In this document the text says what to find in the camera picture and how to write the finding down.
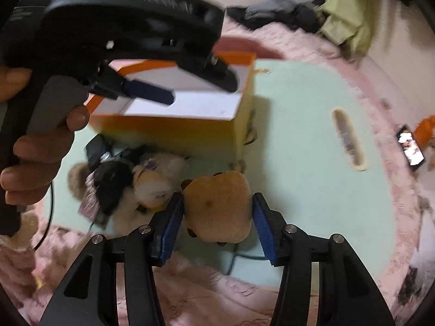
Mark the person's left hand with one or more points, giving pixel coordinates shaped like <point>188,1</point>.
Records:
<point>40,149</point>

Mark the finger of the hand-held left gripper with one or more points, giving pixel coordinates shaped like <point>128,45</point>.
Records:
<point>149,91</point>
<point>217,73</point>

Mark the mint green lap table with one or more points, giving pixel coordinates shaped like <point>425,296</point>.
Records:
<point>306,176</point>

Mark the smartphone with lit screen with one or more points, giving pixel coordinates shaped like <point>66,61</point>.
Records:
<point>411,149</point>

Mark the pink printed blanket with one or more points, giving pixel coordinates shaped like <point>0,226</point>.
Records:
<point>204,295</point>

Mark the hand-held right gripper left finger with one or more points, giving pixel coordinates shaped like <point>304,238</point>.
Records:
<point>170,224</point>

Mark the pile of dark clothes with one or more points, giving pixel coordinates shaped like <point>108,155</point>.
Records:
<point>289,13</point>

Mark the light green garment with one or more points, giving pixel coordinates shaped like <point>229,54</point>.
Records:
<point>346,17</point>

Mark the red-brown cushion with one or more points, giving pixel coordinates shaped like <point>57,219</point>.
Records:
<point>258,46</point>

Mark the cream plush doll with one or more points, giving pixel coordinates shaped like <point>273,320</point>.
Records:
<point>156,183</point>

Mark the orange cardboard box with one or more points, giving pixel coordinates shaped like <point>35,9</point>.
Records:
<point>170,132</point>

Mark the brown plush toy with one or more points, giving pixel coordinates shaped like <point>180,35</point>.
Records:
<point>217,207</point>

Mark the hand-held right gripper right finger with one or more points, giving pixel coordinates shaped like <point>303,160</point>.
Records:
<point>263,231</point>

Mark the furry beige plush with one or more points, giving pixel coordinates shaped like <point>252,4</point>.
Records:
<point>78,180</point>

